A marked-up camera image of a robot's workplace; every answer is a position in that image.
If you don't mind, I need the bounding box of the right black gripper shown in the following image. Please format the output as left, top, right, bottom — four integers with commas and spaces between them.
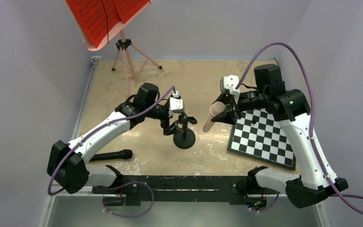
211, 88, 268, 124

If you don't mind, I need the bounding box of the black microphone stand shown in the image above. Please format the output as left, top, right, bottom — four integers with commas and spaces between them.
173, 113, 198, 149

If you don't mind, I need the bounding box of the pink tripod music stand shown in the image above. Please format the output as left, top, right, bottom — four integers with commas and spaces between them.
84, 18, 163, 96

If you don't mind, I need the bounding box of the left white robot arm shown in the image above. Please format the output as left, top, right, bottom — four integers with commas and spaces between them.
47, 83, 185, 196

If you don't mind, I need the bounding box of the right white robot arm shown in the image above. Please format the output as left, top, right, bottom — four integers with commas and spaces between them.
203, 64, 348, 208

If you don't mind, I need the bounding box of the black white chessboard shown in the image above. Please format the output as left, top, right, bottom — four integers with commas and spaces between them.
227, 109, 296, 170

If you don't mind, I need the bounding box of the black microphone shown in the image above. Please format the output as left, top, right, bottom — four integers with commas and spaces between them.
90, 149, 133, 162

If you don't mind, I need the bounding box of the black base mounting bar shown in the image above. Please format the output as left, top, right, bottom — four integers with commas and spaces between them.
92, 175, 276, 206

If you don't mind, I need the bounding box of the red sheet music page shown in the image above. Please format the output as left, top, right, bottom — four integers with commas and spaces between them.
66, 0, 121, 48

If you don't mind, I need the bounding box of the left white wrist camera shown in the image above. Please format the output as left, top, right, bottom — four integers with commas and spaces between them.
168, 91, 185, 117

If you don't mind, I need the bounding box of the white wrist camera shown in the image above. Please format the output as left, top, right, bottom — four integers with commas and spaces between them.
168, 91, 185, 117
220, 75, 240, 97

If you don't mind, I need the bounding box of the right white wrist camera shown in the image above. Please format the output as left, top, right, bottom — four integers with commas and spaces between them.
220, 75, 240, 97

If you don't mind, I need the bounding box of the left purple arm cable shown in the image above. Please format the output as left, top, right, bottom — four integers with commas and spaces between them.
47, 86, 177, 196

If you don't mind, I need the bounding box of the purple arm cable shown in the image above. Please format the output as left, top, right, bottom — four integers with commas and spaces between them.
235, 42, 363, 218
47, 86, 177, 196

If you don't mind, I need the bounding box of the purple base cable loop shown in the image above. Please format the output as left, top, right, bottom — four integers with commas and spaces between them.
102, 181, 155, 218

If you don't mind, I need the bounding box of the aluminium frame rail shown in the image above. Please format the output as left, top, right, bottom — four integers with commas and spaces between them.
38, 56, 102, 227

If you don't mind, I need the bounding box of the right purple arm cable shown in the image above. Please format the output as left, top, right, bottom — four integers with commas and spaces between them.
235, 42, 363, 218

